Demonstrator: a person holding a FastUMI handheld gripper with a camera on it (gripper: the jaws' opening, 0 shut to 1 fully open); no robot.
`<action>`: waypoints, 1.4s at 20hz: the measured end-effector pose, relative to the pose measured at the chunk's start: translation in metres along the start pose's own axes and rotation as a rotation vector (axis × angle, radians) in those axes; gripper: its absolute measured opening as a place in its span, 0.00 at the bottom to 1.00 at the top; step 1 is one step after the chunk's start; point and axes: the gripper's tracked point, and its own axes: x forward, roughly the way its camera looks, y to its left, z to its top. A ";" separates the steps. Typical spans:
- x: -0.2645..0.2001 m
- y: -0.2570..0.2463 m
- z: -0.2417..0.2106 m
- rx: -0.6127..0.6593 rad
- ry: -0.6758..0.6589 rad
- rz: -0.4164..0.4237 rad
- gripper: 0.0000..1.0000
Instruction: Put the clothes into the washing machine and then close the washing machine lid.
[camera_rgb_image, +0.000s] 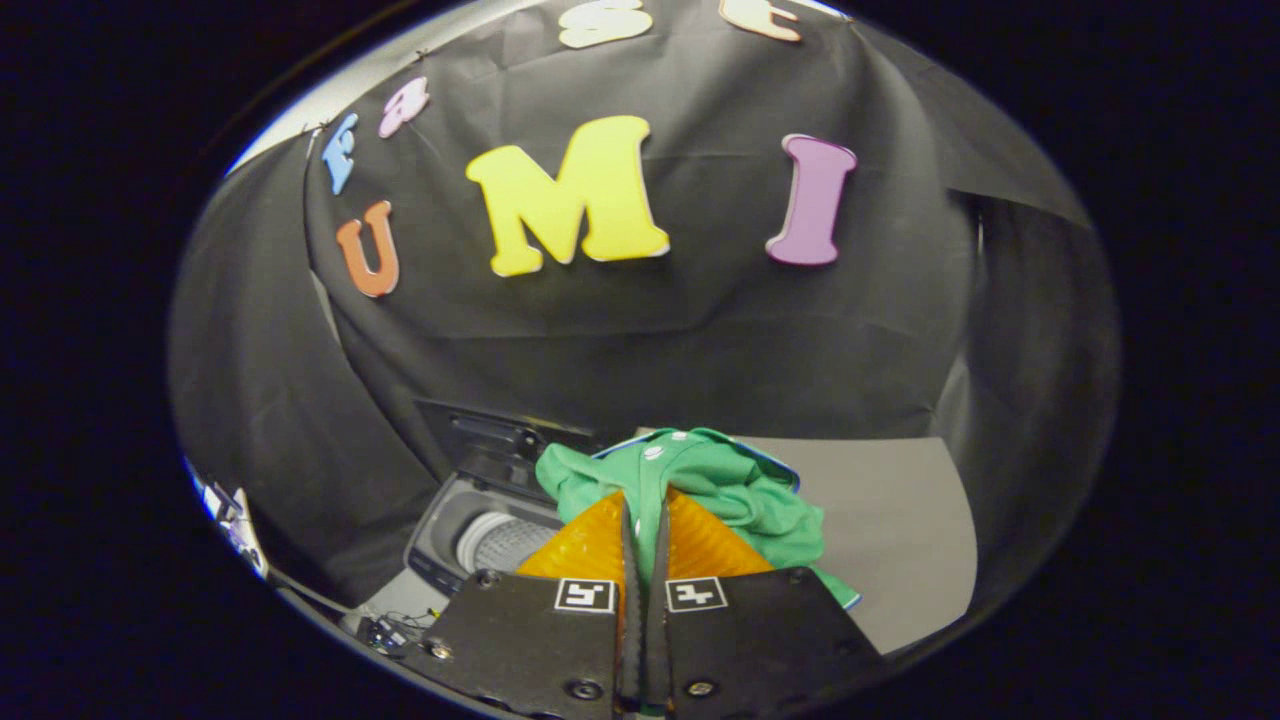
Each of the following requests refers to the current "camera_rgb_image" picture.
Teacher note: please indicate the grey cabinet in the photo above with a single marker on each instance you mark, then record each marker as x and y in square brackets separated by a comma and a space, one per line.
[900, 540]

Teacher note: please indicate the dark grey washing machine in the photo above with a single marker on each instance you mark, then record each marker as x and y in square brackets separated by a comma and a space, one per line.
[450, 520]

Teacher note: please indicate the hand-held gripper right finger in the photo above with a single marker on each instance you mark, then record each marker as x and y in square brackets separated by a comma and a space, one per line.
[760, 640]

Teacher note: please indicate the white and blue equipment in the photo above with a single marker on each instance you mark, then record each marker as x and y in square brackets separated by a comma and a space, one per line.
[235, 525]

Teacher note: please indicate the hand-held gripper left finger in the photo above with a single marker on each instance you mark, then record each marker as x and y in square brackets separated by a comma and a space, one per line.
[520, 640]

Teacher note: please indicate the green shirt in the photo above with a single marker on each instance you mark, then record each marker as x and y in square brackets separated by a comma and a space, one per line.
[720, 480]

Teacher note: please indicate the black backdrop cloth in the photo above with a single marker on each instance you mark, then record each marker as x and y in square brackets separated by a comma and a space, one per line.
[700, 350]

